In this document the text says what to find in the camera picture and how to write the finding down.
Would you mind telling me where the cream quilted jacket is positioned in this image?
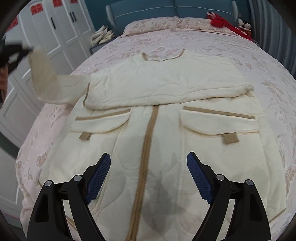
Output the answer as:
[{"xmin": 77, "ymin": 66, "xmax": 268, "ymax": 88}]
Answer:
[{"xmin": 29, "ymin": 50, "xmax": 287, "ymax": 240}]

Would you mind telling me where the left hand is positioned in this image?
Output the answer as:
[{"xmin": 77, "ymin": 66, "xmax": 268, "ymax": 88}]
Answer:
[{"xmin": 0, "ymin": 65, "xmax": 8, "ymax": 102}]

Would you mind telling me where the white wardrobe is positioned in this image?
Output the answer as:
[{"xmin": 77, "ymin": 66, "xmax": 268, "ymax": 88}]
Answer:
[{"xmin": 1, "ymin": 1, "xmax": 95, "ymax": 228}]

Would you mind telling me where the dark nightstand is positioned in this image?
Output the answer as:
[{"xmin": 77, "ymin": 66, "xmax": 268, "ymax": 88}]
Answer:
[{"xmin": 90, "ymin": 43, "xmax": 107, "ymax": 55}]

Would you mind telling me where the cream bundle on nightstand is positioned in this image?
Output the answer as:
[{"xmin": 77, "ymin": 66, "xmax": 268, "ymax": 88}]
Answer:
[{"xmin": 90, "ymin": 25, "xmax": 115, "ymax": 46}]

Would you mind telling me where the blue upholstered headboard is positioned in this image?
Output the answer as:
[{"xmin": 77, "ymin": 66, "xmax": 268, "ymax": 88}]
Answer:
[{"xmin": 106, "ymin": 0, "xmax": 238, "ymax": 36}]

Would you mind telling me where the pink floral bedspread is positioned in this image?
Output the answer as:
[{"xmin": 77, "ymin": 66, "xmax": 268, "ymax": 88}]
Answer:
[{"xmin": 16, "ymin": 29, "xmax": 295, "ymax": 240}]

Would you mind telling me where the grey curtain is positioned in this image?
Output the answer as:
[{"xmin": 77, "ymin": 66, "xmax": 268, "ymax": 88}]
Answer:
[{"xmin": 248, "ymin": 1, "xmax": 295, "ymax": 76}]

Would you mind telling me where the plush toy by bed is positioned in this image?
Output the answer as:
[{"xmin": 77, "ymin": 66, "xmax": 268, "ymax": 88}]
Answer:
[{"xmin": 238, "ymin": 18, "xmax": 251, "ymax": 36}]

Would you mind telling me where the red garment on bed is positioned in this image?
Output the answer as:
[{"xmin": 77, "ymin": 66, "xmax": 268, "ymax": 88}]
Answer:
[{"xmin": 207, "ymin": 11, "xmax": 253, "ymax": 41}]

